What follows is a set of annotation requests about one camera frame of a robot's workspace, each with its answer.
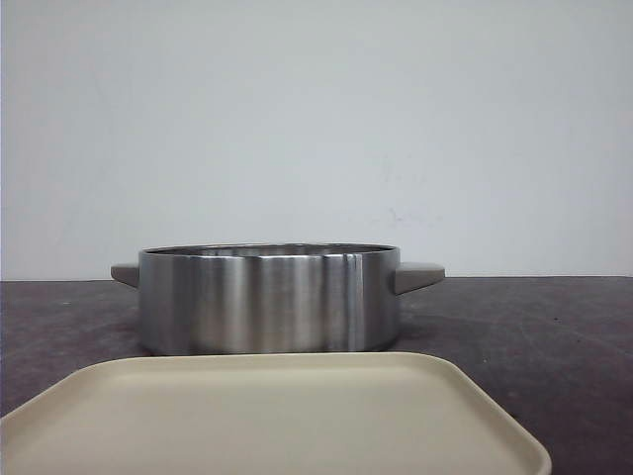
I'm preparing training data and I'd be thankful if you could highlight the stainless steel steamer pot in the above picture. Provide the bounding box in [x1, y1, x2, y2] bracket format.
[111, 243, 445, 355]

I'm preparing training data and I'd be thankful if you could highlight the cream plastic tray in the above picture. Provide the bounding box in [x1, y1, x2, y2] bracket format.
[1, 352, 552, 474]

